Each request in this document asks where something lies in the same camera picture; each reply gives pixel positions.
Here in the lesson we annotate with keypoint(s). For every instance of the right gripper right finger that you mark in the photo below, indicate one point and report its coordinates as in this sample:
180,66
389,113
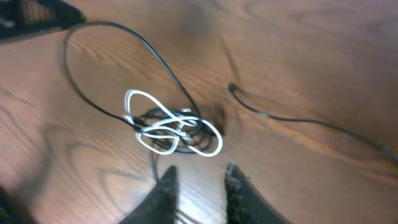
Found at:
244,204

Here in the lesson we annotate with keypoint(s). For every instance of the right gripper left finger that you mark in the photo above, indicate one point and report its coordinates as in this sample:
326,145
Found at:
160,204

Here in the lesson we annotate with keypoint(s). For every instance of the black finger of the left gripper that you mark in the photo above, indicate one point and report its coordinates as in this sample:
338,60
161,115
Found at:
21,18

